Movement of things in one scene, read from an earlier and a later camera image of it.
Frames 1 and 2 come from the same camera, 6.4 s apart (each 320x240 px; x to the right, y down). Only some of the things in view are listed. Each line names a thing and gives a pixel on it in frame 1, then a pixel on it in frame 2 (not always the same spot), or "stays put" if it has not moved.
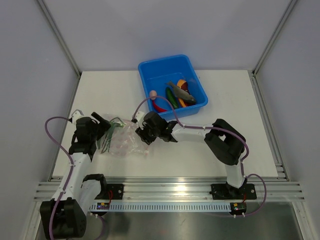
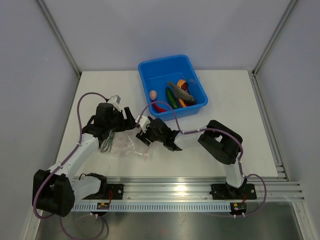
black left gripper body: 94,134 -> 117,123
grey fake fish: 181,95 stays put
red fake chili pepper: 158,109 stays put
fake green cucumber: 171,97 stays put
